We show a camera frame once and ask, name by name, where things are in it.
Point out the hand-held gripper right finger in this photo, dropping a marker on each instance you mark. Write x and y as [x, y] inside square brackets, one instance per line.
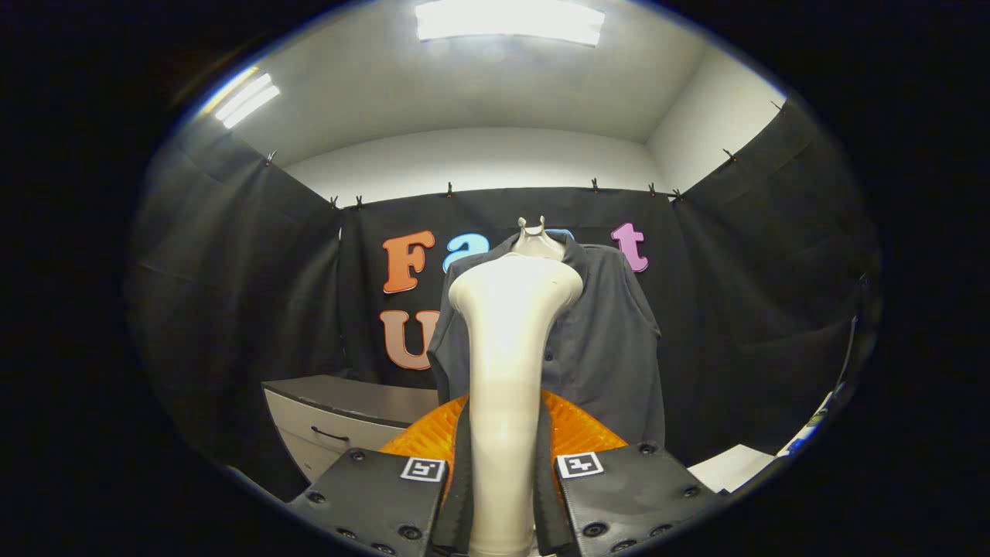
[547, 503]

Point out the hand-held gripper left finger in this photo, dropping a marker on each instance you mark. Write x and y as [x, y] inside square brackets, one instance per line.
[456, 510]

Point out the white garment steamer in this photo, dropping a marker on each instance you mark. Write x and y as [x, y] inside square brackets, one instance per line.
[506, 363]

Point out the grey button-up shirt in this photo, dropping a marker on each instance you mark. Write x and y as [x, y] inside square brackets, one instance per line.
[611, 348]

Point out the grey drawer cabinet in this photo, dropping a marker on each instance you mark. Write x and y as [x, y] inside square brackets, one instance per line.
[348, 402]

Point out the white paper sheet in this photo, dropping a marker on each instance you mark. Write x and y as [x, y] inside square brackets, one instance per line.
[731, 466]

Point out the white power strip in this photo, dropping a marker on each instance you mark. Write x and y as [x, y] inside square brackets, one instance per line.
[808, 429]

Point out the black backdrop cloth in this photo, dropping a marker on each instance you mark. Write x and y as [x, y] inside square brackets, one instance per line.
[255, 309]

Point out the row of black clips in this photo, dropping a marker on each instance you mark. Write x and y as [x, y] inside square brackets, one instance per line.
[595, 186]

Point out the narrow ceiling light strip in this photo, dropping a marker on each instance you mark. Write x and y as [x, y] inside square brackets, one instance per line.
[246, 100]

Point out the wide ceiling light panel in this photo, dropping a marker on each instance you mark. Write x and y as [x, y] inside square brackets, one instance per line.
[510, 22]

